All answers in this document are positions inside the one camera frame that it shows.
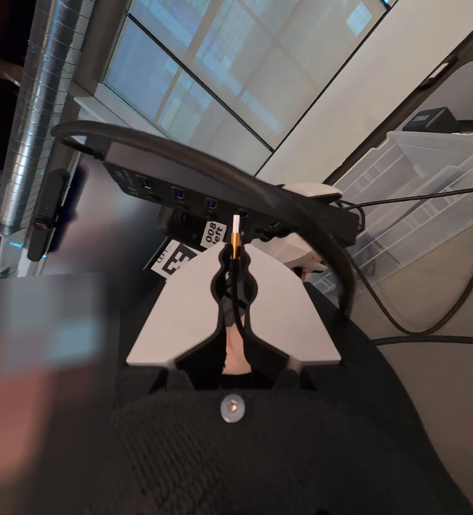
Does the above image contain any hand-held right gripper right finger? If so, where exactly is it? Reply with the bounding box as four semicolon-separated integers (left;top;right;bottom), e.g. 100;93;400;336
241;244;342;370

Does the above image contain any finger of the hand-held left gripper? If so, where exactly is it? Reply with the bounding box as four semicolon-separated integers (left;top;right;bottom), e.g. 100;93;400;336
262;232;331;280
279;183;343;203

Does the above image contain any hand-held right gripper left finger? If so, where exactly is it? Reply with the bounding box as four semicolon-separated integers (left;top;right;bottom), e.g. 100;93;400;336
126;246;230;369

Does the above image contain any black 7-port USB hub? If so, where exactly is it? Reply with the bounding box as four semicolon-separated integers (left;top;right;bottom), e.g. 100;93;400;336
50;120;359;319

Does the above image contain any clear plastic bin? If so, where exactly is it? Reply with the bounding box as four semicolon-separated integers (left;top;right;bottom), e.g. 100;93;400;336
323;129;473;296

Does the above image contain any thin black cable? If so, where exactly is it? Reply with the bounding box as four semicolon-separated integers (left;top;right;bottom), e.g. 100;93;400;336
332;184;473;348

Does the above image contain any person's left forearm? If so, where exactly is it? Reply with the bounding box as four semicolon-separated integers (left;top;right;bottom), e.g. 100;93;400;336
223;321;255;376

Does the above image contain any black framed sign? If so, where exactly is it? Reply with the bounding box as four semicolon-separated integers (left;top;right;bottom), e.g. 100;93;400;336
143;237;206;284

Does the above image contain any large glass window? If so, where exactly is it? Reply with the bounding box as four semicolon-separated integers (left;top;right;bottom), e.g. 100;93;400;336
102;0;399;151

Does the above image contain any black video bar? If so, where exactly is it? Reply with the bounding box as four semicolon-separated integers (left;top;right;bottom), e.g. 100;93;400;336
26;167;73;263

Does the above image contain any small black floor box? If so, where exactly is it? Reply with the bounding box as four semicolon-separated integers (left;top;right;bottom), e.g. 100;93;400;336
426;60;460;83

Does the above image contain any silver ventilation duct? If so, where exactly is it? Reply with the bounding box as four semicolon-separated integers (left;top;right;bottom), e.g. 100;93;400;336
0;0;97;236

